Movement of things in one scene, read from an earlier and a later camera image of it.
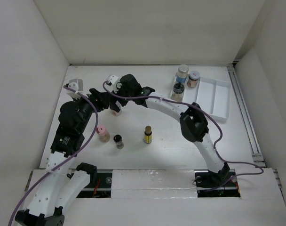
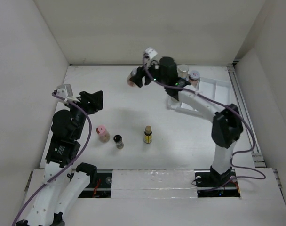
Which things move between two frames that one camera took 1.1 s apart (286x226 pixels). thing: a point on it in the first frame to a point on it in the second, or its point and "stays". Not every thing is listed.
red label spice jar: [114, 113] to [132, 73]
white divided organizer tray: [212, 95] stays
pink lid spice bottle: [104, 135] stays
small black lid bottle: [118, 139] stays
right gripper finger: [123, 102] to [147, 80]
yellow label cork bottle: [147, 137] stays
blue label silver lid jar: [182, 73] stays
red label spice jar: [193, 81] stays
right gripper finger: [114, 106] to [137, 78]
